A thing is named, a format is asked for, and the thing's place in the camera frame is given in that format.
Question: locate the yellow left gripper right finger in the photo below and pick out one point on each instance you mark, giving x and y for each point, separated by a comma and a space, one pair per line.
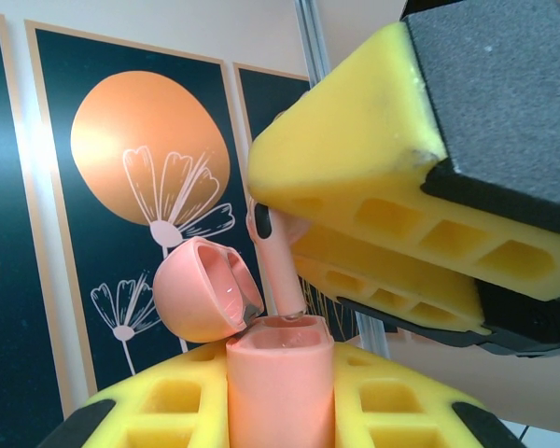
392, 410

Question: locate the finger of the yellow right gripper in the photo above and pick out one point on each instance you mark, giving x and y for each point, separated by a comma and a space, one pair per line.
401, 284
354, 140

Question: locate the dark panel outlined flowers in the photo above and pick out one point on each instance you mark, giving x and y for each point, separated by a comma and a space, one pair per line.
135, 140

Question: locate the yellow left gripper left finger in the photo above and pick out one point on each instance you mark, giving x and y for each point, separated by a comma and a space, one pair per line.
168, 410

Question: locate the dark panel orange circle leaves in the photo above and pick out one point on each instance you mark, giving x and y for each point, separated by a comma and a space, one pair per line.
9, 233

